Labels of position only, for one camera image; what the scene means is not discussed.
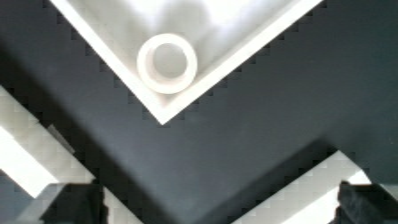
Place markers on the white square tabletop part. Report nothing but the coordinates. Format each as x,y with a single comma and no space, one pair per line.
174,42

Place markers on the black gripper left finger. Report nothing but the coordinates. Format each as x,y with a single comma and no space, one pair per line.
77,207

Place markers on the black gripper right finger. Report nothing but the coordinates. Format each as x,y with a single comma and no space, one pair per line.
366,204

